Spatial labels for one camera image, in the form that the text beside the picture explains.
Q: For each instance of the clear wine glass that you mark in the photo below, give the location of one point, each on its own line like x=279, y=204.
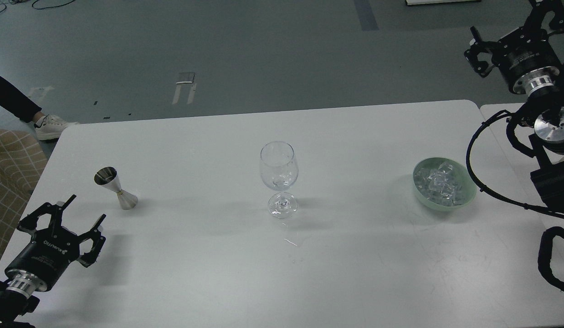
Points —
x=278, y=171

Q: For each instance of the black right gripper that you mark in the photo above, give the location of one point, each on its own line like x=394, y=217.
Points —
x=522, y=55

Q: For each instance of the steel double jigger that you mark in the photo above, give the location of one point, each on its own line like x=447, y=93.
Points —
x=109, y=179

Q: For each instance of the green bowl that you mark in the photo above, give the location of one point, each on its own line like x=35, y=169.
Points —
x=468, y=183

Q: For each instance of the white sneaker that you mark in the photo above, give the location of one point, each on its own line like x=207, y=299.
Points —
x=50, y=127

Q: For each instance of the beige checked chair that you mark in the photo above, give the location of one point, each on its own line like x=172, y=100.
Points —
x=22, y=162

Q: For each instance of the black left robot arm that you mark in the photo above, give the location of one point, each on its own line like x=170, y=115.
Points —
x=17, y=296

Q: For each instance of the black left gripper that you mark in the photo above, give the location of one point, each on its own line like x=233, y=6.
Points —
x=51, y=250

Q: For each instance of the pile of ice cubes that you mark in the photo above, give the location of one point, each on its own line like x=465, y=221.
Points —
x=440, y=184

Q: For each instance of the person in white shirt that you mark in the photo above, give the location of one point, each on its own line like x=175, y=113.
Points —
x=15, y=102

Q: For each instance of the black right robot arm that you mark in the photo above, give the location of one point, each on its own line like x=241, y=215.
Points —
x=536, y=130

